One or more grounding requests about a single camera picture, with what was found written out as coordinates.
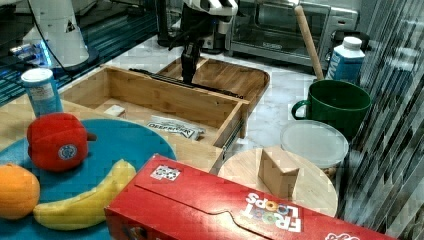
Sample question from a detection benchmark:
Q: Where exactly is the wooden block stand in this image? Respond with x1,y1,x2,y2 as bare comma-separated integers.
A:
258,147,299,198

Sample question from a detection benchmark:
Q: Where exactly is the clear lidded container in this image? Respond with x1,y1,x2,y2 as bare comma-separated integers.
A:
280,120,349,180

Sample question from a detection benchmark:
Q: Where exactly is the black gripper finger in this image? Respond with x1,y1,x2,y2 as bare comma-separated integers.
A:
181,42,201,84

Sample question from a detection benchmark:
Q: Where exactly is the round wooden board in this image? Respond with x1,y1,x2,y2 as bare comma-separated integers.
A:
218,148,338,217

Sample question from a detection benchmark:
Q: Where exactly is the yellow banana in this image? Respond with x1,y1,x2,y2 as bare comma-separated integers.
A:
33,159,136,231

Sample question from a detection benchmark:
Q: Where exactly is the blue round plate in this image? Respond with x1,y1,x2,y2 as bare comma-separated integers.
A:
0,119,175,240

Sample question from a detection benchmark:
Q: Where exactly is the green mug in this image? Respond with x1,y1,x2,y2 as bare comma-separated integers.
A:
291,80,371,141

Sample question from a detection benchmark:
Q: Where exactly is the black coffee maker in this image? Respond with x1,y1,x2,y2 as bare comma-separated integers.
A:
155,0,183,47

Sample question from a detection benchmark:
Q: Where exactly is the red Froot Loops box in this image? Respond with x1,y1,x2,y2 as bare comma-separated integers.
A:
105,155,396,240

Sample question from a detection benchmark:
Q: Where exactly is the orange fruit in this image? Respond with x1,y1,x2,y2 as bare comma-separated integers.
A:
0,163,40,220

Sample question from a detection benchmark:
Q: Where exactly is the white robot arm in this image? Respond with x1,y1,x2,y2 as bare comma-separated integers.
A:
181,0,238,84

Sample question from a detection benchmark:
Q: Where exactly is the silver toaster oven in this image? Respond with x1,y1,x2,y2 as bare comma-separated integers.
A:
226,0,361,68

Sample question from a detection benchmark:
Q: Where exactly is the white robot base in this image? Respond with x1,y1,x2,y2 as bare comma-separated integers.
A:
9,0,99,72

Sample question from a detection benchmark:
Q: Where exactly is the white chip bag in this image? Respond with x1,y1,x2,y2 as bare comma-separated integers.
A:
147,116,206,140

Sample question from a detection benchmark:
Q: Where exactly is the blue cylindrical canister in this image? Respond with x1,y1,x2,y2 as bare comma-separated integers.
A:
21,68,63,117

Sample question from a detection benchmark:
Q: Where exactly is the blue milk carton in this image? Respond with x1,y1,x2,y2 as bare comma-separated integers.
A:
326,36,365,84

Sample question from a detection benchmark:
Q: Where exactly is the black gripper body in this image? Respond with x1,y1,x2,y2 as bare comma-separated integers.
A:
181,3,217,45

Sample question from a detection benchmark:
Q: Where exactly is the silver toaster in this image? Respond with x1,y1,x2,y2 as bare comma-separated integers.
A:
200,15,232,54

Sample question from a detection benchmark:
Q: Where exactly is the wooden tray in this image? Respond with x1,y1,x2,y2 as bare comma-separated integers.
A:
152,58,269,119

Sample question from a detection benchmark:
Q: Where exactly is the wooden rolling pin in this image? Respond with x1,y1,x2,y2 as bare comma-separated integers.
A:
294,5,324,80

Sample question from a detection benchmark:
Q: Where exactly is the wooden drawer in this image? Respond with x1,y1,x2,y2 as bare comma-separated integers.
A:
61,66,246,147

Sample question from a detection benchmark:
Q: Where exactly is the red plush pepper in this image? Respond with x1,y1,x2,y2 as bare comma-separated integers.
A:
27,113,97,172

